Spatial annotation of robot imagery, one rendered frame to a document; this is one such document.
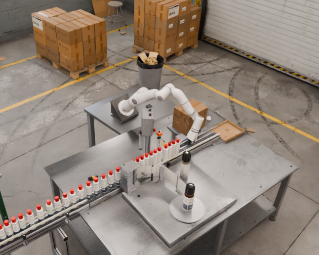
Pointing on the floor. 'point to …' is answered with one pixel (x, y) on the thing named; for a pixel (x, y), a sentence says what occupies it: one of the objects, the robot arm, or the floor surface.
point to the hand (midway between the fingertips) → (189, 143)
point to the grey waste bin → (150, 78)
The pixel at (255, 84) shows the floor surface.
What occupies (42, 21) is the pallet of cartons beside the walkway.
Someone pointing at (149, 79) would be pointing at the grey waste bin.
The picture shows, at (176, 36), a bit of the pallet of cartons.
